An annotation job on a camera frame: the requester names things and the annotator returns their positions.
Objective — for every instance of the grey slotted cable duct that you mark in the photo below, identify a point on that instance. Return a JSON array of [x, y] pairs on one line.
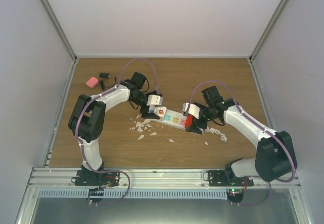
[[135, 193]]

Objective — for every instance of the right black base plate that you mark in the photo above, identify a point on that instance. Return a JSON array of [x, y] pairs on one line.
[[223, 177]]

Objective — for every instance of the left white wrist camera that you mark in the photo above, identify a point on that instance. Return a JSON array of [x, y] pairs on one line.
[[154, 100]]

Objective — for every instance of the red cube socket adapter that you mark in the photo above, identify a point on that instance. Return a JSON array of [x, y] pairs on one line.
[[188, 121]]

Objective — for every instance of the white cube adapter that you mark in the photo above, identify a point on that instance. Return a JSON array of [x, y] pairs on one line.
[[160, 112]]

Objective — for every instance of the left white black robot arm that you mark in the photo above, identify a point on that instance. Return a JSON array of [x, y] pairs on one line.
[[87, 118]]

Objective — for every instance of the left aluminium frame post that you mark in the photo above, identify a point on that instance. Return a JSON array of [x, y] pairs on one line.
[[52, 16]]

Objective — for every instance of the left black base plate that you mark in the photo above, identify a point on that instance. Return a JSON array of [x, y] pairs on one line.
[[85, 177]]

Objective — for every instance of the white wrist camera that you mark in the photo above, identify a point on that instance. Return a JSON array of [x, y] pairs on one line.
[[154, 100], [191, 109]]

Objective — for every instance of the white paper scraps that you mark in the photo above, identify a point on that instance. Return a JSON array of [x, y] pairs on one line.
[[150, 131]]

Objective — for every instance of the white power strip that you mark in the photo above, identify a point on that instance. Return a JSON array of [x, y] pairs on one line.
[[174, 119]]

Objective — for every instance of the aluminium frame post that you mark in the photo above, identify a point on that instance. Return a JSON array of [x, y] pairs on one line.
[[52, 16], [270, 25]]

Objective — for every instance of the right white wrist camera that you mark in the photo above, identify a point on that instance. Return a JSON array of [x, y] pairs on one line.
[[191, 109]]

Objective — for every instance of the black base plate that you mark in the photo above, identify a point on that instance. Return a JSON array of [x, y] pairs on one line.
[[85, 177], [223, 177]]

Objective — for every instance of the right aluminium frame post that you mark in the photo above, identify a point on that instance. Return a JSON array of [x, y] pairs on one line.
[[270, 25]]

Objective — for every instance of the pink plug adapter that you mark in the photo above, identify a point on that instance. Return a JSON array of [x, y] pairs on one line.
[[92, 82]]

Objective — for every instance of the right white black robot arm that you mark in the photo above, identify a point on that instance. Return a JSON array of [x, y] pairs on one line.
[[275, 156]]

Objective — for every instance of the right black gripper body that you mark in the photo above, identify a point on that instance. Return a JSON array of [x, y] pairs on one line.
[[203, 125]]

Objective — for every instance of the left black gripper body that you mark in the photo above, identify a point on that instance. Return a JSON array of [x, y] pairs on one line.
[[144, 111]]

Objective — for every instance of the aluminium front rail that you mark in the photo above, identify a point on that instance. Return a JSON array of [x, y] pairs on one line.
[[139, 179]]

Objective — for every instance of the black power adapter with cable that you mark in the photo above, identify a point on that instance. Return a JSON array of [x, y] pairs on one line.
[[103, 77]]

